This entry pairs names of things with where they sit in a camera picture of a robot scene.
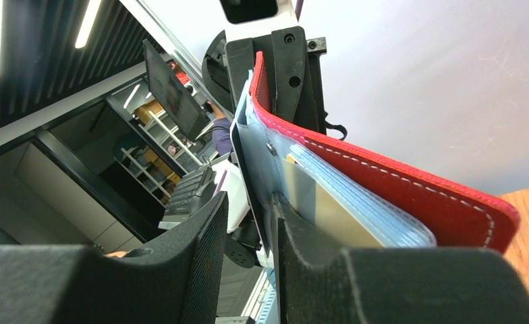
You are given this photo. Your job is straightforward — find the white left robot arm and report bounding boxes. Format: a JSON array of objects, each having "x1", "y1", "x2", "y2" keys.
[{"x1": 202, "y1": 26, "x2": 332, "y2": 269}]

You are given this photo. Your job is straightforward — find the red leather card holder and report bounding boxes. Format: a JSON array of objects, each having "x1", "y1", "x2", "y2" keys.
[{"x1": 249, "y1": 51, "x2": 520, "y2": 253}]

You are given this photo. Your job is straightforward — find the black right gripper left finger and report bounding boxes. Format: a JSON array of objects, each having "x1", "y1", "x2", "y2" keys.
[{"x1": 0, "y1": 192, "x2": 228, "y2": 323}]

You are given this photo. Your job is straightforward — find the person in purple shirt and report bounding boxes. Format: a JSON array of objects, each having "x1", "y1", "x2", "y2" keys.
[{"x1": 206, "y1": 101, "x2": 233, "y2": 156}]

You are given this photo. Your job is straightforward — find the white cards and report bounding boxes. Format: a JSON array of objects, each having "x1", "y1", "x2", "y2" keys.
[{"x1": 234, "y1": 70, "x2": 437, "y2": 248}]

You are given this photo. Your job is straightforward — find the gold striped card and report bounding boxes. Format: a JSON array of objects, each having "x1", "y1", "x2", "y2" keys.
[{"x1": 281, "y1": 159, "x2": 383, "y2": 248}]

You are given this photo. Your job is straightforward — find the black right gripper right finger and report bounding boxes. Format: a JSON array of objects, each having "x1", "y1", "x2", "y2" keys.
[{"x1": 271, "y1": 192, "x2": 529, "y2": 323}]

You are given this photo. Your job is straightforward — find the tilted monitor screen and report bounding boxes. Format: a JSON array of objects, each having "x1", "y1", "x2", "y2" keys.
[{"x1": 142, "y1": 39, "x2": 210, "y2": 141}]

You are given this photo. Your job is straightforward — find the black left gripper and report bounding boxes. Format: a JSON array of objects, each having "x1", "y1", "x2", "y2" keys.
[{"x1": 202, "y1": 26, "x2": 327, "y2": 134}]

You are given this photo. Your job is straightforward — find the black keyboard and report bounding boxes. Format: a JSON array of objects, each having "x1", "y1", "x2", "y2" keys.
[{"x1": 158, "y1": 165, "x2": 216, "y2": 230}]

